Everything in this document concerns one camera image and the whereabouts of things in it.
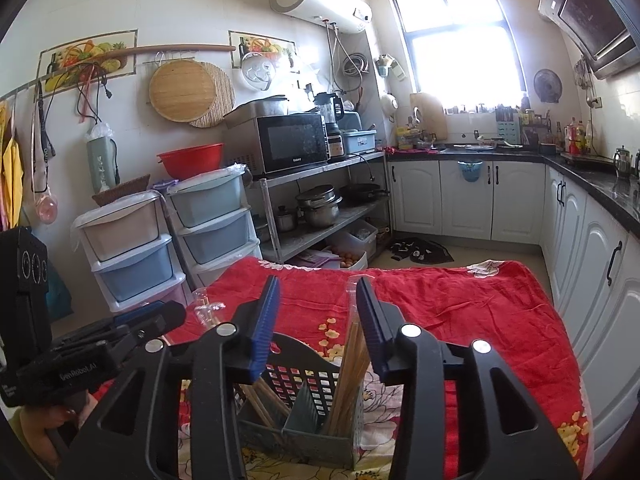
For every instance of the blue-grey plastic box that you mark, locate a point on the blue-grey plastic box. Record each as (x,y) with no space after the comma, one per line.
(360,142)

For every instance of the round bamboo board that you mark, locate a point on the round bamboo board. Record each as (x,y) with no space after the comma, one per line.
(181,90)

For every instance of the person's left hand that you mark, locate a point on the person's left hand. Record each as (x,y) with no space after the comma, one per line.
(45,425)

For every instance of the white kitchen cabinets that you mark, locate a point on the white kitchen cabinets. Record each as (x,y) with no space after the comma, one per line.
(520,200)

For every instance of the group of sauce bottles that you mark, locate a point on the group of sauce bottles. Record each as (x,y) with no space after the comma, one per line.
(579,139)

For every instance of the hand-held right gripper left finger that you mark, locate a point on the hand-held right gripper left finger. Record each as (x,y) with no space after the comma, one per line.
(265,320)

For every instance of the kitchen window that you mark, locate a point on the kitchen window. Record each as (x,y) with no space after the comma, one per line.
(460,50)

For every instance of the brown wicker basket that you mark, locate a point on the brown wicker basket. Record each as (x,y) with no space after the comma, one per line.
(122,192)

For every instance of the metal shelf rack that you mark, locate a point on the metal shelf rack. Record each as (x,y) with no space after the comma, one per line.
(320,167)

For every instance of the red plastic basin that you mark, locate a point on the red plastic basin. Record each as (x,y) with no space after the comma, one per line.
(190,160)

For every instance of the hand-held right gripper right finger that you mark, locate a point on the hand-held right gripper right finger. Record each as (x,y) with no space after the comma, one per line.
(372,330)

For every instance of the blue hanging bin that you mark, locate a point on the blue hanging bin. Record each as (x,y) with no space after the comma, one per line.
(470,172)

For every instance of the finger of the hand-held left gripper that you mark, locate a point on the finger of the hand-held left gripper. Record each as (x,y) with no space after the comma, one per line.
(140,312)
(160,320)

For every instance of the small steel pot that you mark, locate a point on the small steel pot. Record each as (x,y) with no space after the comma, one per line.
(286,220)

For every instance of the blue plastic bag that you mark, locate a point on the blue plastic bag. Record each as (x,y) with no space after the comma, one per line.
(60,295)

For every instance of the large fruit wall picture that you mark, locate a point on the large fruit wall picture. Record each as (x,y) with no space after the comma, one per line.
(80,60)

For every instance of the green bottle in plastic bag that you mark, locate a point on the green bottle in plastic bag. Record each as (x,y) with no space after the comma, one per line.
(102,165)

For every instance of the small wall fan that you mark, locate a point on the small wall fan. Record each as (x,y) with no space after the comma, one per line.
(547,85)

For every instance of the black kitchen countertop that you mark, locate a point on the black kitchen countertop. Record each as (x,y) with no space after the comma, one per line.
(600,185)

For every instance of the red floral blanket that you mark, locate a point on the red floral blanket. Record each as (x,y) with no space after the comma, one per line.
(450,300)

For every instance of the steel teapot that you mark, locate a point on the steel teapot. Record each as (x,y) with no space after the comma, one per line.
(623,162)

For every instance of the pink round hanging pouch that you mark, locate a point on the pink round hanging pouch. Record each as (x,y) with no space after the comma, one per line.
(46,210)

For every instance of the grey-blue drawer unit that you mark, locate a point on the grey-blue drawer unit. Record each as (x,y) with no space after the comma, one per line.
(212,205)

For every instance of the bunch of wooden chopsticks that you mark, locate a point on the bunch of wooden chopsticks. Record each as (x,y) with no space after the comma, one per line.
(347,390)

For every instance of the black frying pan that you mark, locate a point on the black frying pan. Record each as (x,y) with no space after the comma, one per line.
(362,191)

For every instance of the yellow hanging cloth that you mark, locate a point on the yellow hanging cloth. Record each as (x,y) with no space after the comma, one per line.
(12,180)

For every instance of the grey metal appliance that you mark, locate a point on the grey metal appliance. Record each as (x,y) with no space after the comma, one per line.
(250,112)

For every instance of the steel range hood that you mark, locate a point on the steel range hood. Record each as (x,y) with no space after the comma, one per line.
(590,10)

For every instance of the clear storage box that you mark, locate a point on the clear storage box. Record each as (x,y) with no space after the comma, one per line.
(360,240)

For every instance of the person's left forearm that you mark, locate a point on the person's left forearm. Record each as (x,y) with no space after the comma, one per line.
(25,455)

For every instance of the drawer unit with beige drawer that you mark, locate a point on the drawer unit with beige drawer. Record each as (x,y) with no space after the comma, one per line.
(130,265)

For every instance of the black microwave oven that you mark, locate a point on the black microwave oven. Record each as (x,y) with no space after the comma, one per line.
(295,142)

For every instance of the long wooden rolling pin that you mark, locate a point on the long wooden rolling pin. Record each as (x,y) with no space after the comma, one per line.
(165,50)

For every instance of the white cylindrical water heater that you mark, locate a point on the white cylindrical water heater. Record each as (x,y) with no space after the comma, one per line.
(320,2)

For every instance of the small fruit wall picture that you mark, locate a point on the small fruit wall picture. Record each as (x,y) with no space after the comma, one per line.
(260,42)

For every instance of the stacked steel pots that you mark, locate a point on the stacked steel pots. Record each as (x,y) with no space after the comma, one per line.
(320,207)

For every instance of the pale blue knife block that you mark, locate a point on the pale blue knife block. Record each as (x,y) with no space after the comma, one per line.
(507,125)

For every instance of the dark grey plastic utensil basket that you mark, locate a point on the dark grey plastic utensil basket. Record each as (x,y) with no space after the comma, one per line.
(300,440)

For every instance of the black blender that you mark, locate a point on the black blender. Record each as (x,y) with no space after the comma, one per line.
(330,115)

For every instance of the round woven mat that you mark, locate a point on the round woven mat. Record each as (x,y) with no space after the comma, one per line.
(224,100)

